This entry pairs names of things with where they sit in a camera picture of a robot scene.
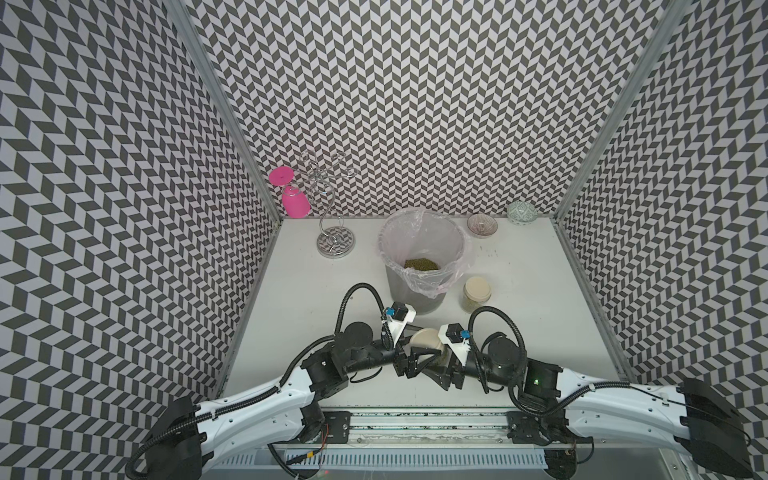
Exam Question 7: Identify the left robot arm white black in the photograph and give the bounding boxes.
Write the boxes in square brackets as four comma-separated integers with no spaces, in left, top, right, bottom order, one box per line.
[125,322,425,479]

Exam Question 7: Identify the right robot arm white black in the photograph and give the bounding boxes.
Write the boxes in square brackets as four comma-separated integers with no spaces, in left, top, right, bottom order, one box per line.
[408,329,753,479]

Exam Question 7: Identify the mung beans in bin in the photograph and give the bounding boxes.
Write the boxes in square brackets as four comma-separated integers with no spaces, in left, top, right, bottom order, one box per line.
[403,258,441,272]

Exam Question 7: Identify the grey mesh trash bin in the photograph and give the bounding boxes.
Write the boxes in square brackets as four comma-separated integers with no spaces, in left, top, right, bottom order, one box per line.
[385,266,447,315]

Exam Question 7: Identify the cream lid of far jar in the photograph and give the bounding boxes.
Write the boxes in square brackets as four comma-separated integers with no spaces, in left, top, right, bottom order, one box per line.
[463,276,492,303]

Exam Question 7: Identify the clear plastic bin liner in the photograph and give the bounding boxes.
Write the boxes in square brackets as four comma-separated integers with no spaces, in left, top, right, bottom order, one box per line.
[377,207,474,298]

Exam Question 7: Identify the pinkish small bowl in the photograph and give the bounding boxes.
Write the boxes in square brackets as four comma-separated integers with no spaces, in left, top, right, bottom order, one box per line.
[466,213,498,238]

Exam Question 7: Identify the green patterned small bowl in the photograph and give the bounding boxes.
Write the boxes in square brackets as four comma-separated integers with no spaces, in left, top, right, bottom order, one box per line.
[506,201,539,226]

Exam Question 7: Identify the pink wine glass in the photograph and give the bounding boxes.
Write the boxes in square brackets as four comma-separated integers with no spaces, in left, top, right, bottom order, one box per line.
[268,166,311,219]

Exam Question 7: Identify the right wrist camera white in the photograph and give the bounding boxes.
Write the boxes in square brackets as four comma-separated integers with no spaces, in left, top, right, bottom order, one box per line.
[438,323,471,366]

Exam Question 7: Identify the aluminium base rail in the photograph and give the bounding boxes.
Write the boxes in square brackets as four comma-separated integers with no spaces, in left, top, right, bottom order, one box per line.
[209,407,703,480]

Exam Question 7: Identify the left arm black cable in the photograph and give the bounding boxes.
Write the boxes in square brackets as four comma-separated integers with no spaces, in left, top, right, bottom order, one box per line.
[124,283,388,480]

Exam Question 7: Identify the chrome wire glass rack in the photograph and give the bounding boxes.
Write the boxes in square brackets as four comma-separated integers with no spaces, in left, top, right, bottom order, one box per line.
[299,149,359,260]

